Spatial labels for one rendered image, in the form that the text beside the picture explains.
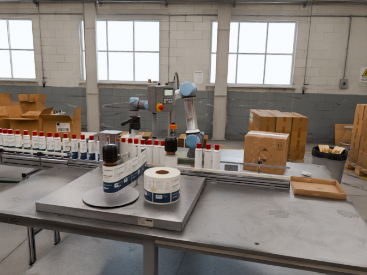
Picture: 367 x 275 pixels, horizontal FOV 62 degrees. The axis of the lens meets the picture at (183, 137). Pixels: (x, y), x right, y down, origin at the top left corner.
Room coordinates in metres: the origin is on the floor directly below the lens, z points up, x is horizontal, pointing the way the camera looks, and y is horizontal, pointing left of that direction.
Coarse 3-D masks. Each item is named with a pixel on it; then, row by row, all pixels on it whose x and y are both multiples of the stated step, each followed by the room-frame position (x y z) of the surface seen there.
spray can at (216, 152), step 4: (216, 144) 2.07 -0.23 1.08; (216, 148) 2.05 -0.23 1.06; (216, 152) 2.04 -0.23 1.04; (220, 152) 2.05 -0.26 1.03; (216, 156) 2.04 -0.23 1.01; (212, 160) 2.06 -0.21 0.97; (216, 160) 2.04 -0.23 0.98; (212, 164) 2.06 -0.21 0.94; (216, 164) 2.04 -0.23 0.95; (212, 168) 2.05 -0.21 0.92; (216, 168) 2.04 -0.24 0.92; (212, 172) 2.05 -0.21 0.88
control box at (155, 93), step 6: (150, 90) 2.20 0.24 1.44; (156, 90) 2.15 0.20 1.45; (162, 90) 2.19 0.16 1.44; (150, 96) 2.20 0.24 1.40; (156, 96) 2.15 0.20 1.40; (162, 96) 2.19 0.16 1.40; (168, 96) 2.23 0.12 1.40; (150, 102) 2.20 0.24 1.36; (156, 102) 2.15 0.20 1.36; (162, 102) 2.19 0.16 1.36; (150, 108) 2.20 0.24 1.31; (156, 108) 2.15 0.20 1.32; (168, 108) 2.23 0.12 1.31
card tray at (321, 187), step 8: (296, 176) 2.05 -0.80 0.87; (296, 184) 1.98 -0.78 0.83; (304, 184) 1.99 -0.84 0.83; (312, 184) 1.99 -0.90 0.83; (320, 184) 1.99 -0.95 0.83; (328, 184) 2.00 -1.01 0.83; (336, 184) 1.96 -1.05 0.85; (296, 192) 1.81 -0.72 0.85; (304, 192) 1.80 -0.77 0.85; (312, 192) 1.79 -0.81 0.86; (320, 192) 1.78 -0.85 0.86; (328, 192) 1.77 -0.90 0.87; (336, 192) 1.86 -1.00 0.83; (344, 192) 1.78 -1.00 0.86
